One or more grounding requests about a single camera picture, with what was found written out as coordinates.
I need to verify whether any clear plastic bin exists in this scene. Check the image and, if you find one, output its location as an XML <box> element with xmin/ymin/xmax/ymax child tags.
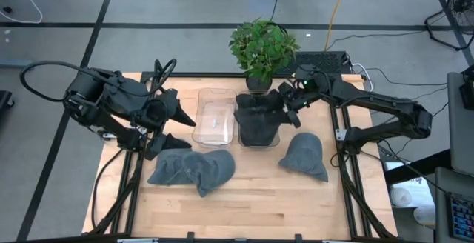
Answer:
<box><xmin>236</xmin><ymin>89</ymin><xmax>281</xmax><ymax>150</ymax></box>
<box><xmin>191</xmin><ymin>87</ymin><xmax>238</xmax><ymax>148</ymax></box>

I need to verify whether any black desk device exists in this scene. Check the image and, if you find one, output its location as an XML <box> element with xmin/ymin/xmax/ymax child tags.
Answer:
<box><xmin>458</xmin><ymin>64</ymin><xmax>474</xmax><ymax>111</ymax></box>

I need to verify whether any white power cable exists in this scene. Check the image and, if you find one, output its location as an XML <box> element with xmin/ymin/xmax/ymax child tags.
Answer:
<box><xmin>350</xmin><ymin>62</ymin><xmax>375</xmax><ymax>96</ymax></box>

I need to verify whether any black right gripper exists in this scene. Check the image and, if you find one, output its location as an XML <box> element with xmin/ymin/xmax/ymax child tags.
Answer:
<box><xmin>278</xmin><ymin>66</ymin><xmax>327</xmax><ymax>130</ymax></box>

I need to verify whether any grey floor bar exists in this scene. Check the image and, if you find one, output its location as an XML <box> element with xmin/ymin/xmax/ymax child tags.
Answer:
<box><xmin>0</xmin><ymin>59</ymin><xmax>36</xmax><ymax>71</ymax></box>

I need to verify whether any blue-grey cap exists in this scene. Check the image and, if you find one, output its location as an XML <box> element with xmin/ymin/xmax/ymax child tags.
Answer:
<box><xmin>278</xmin><ymin>132</ymin><xmax>330</xmax><ymax>183</ymax></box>
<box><xmin>183</xmin><ymin>149</ymin><xmax>236</xmax><ymax>199</ymax></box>
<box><xmin>147</xmin><ymin>148</ymin><xmax>193</xmax><ymax>186</ymax></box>

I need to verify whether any yellow floor cable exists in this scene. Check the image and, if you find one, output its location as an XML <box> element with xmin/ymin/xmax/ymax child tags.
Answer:
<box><xmin>324</xmin><ymin>0</ymin><xmax>351</xmax><ymax>51</ymax></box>

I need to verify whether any white floor cable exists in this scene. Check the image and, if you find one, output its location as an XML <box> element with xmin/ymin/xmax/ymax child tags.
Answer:
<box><xmin>0</xmin><ymin>0</ymin><xmax>44</xmax><ymax>24</ymax></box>

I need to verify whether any grey cabinet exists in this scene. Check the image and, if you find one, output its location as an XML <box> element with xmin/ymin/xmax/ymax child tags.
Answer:
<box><xmin>434</xmin><ymin>167</ymin><xmax>474</xmax><ymax>243</ymax></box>

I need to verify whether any black aluminium table frame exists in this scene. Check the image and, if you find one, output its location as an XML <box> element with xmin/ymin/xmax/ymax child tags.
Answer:
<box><xmin>81</xmin><ymin>59</ymin><xmax>399</xmax><ymax>243</ymax></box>

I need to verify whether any black perforated box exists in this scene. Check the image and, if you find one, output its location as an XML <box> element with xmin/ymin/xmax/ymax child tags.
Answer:
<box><xmin>276</xmin><ymin>51</ymin><xmax>353</xmax><ymax>76</ymax></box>

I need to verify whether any colourful keypad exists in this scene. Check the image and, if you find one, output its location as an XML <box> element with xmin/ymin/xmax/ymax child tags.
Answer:
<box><xmin>447</xmin><ymin>193</ymin><xmax>474</xmax><ymax>242</ymax></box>

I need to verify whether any green potted plant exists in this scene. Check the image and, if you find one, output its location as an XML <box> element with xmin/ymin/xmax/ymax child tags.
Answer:
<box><xmin>228</xmin><ymin>19</ymin><xmax>300</xmax><ymax>93</ymax></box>

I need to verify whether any grey desk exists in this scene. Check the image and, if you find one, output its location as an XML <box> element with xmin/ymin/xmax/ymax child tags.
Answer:
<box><xmin>447</xmin><ymin>71</ymin><xmax>474</xmax><ymax>178</ymax></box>

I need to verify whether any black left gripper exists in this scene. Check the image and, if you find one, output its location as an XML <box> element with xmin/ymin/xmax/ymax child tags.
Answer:
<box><xmin>138</xmin><ymin>89</ymin><xmax>197</xmax><ymax>161</ymax></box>

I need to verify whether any white paper roll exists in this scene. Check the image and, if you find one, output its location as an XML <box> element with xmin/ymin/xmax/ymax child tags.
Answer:
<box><xmin>388</xmin><ymin>186</ymin><xmax>413</xmax><ymax>208</ymax></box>
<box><xmin>413</xmin><ymin>204</ymin><xmax>437</xmax><ymax>227</ymax></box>

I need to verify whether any black floor object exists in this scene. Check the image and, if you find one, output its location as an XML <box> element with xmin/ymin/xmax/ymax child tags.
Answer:
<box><xmin>0</xmin><ymin>90</ymin><xmax>16</xmax><ymax>111</ymax></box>

